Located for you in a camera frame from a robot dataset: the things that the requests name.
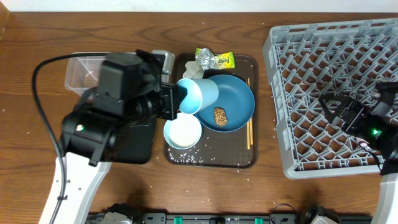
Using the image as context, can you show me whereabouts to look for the grey dishwasher rack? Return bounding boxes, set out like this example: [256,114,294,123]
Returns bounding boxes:
[262,18,397,179]

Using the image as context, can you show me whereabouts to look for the wooden chopstick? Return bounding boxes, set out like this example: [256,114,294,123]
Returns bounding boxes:
[246,77,251,151]
[249,118,254,145]

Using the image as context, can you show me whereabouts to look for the foil and yellow snack wrapper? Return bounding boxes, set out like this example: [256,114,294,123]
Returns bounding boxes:
[195,48,235,70]

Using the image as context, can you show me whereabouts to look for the wooden chopstick left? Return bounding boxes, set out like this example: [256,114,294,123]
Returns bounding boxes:
[246,77,251,151]

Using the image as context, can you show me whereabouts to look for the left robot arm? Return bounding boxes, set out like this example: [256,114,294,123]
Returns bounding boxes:
[40,50,187,223]

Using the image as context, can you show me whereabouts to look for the light blue rice bowl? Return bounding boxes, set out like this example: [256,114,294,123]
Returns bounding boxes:
[163,113,202,150]

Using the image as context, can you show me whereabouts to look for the white tissue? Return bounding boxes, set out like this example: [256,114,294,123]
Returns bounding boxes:
[182,61,204,79]

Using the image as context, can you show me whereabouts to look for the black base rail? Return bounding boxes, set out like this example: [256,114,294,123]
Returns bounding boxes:
[85,203,373,224]

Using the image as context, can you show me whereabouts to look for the brown serving tray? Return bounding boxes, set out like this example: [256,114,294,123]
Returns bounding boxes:
[164,55,259,169]

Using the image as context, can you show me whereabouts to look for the blue plate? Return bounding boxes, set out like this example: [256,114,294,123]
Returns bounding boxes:
[195,75,256,133]

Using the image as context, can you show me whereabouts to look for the clear plastic bin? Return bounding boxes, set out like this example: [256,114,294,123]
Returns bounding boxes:
[65,56,105,96]

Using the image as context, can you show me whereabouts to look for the black plastic tray bin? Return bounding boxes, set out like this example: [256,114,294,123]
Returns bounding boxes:
[113,118,156,164]

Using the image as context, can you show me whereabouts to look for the wooden chopstick right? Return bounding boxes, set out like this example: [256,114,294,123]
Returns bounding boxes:
[249,118,254,145]

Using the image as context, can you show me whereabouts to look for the brown food scrap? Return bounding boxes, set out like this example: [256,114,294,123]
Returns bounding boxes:
[214,108,228,127]

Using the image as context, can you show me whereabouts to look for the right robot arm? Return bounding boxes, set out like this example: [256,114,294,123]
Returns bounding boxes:
[318,82,397,223]

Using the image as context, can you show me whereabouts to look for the blue cup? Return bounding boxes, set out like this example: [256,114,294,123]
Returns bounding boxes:
[177,78,219,114]

